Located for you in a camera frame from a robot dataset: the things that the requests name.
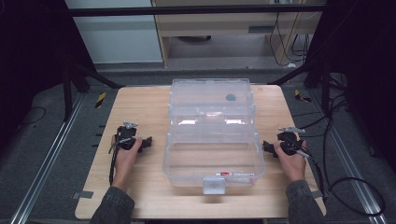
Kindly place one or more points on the clear plastic storage box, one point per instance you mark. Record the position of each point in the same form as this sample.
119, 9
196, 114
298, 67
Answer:
213, 137

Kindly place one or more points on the yellow black striped tape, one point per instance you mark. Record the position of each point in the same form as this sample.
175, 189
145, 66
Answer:
100, 100
301, 96

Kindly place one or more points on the light wooden desk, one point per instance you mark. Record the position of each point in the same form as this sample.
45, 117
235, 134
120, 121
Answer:
218, 28

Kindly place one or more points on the black curtain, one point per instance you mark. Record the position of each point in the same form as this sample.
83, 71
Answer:
364, 68
34, 62

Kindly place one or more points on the white cabinet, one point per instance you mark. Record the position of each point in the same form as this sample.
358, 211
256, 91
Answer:
118, 37

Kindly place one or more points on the grey tape strip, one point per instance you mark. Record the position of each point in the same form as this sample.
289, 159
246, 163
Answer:
82, 194
318, 194

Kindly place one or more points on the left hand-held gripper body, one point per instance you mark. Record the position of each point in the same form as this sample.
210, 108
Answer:
126, 133

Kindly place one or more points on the small grey round disc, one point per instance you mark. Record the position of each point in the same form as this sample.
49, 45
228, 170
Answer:
230, 97

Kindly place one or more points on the person's left hand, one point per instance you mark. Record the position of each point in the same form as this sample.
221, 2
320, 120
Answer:
124, 163

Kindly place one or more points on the person's right hand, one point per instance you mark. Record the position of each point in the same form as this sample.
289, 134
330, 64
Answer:
292, 166

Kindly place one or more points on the black horizontal frame bar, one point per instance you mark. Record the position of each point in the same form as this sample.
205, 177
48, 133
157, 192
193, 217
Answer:
193, 10

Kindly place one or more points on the aluminium floor rail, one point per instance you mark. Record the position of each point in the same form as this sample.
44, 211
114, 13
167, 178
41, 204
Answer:
46, 161
351, 161

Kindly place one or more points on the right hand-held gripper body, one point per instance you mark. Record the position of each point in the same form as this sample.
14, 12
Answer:
289, 141

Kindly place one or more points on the black metal stand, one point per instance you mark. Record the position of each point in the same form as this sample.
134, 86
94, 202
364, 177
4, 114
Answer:
70, 90
323, 84

